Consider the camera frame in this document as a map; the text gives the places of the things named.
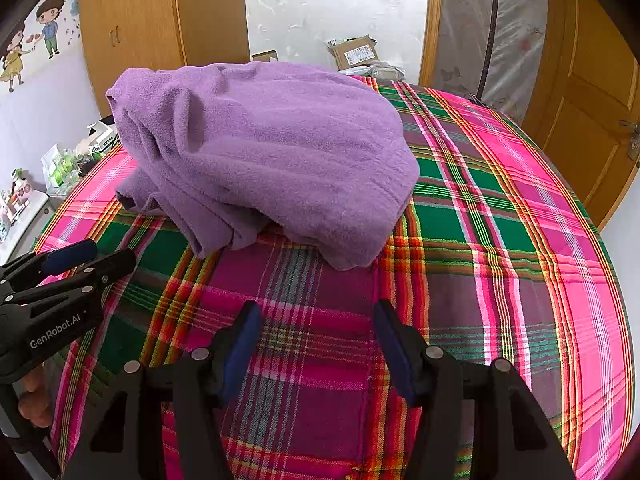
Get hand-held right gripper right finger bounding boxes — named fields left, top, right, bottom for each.
left=373, top=299, right=576, bottom=480

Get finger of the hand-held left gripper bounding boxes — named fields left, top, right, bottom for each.
left=0, top=239, right=99, bottom=286
left=0, top=248, right=137, bottom=307

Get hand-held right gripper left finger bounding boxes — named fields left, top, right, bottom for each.
left=70, top=301, right=263, bottom=480

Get person's left hand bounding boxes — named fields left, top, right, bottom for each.
left=19, top=367, right=55, bottom=429

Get grey drawer cabinet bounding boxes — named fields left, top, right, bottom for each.
left=0, top=192, right=51, bottom=262

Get small ornaments cluster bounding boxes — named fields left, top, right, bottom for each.
left=0, top=167, right=36, bottom=233

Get green tissue pack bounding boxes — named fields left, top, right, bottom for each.
left=42, top=144, right=82, bottom=192

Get white green medicine box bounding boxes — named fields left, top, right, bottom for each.
left=75, top=115, right=121, bottom=157

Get pink plaid bed sheet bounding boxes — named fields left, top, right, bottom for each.
left=32, top=76, right=636, bottom=480

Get wooden wardrobe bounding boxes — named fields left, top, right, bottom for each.
left=79, top=0, right=251, bottom=117

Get grey parcel bags pile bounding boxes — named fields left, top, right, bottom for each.
left=345, top=59, right=407, bottom=82

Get brown cardboard box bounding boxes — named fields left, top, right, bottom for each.
left=327, top=35, right=381, bottom=72

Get wooden door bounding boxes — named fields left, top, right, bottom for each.
left=522, top=0, right=640, bottom=231

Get clear plastic door curtain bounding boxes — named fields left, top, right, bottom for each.
left=431, top=0, right=550, bottom=123

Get cartoon couple wall sticker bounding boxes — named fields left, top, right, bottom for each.
left=0, top=0, right=83, bottom=95

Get metal door handle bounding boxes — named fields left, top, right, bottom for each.
left=619, top=120, right=640, bottom=162

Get wooden door frame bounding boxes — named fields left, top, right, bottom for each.
left=419, top=0, right=444, bottom=88

